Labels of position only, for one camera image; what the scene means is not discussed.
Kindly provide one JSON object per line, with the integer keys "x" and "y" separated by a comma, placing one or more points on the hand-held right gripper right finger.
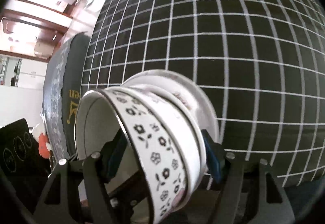
{"x": 212, "y": 155}

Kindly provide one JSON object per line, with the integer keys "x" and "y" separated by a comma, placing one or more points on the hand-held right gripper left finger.
{"x": 115, "y": 160}

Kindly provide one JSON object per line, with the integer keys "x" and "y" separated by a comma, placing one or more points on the black flower patterned bowl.
{"x": 149, "y": 142}

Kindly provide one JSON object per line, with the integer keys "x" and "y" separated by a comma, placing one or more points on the white plate with leaf prints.
{"x": 203, "y": 102}

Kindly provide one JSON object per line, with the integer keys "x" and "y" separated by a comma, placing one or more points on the small white pink-floral bowl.
{"x": 181, "y": 98}

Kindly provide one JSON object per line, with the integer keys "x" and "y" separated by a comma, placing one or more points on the orange white toy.
{"x": 43, "y": 141}

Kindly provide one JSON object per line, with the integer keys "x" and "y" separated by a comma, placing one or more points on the black panel with circles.
{"x": 17, "y": 158}

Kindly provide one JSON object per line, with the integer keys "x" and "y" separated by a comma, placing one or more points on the black white checkered tablecloth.
{"x": 203, "y": 36}

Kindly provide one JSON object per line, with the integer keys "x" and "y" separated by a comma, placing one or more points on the wooden door frame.
{"x": 38, "y": 6}

